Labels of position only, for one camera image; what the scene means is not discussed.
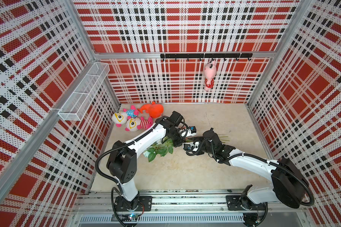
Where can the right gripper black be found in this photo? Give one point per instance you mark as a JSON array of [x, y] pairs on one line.
[[198, 138]]

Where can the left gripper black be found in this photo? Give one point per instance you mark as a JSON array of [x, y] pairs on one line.
[[178, 143]]

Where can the artificial flower bouquet green stems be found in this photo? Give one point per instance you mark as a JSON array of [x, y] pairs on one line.
[[162, 149]]

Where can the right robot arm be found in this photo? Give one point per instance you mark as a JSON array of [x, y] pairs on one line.
[[286, 183]]

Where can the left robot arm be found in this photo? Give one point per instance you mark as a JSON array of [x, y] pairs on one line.
[[119, 164]]

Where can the red whale plush toy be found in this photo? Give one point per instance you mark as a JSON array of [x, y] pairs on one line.
[[154, 110]]

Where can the white fish plush pink fins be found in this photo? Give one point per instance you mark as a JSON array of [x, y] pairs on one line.
[[135, 124]]

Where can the white fish plush blue fins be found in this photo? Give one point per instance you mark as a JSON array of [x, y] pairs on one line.
[[121, 117]]

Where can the pink hanging plush doll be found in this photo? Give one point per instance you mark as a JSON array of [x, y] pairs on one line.
[[209, 73]]

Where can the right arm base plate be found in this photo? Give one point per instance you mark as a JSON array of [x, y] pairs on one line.
[[236, 203]]

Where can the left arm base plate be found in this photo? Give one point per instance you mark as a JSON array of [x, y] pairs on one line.
[[139, 203]]

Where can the black hook rail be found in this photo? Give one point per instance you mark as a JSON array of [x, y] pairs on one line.
[[209, 55]]

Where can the white wire mesh basket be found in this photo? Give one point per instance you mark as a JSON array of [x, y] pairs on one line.
[[78, 103]]

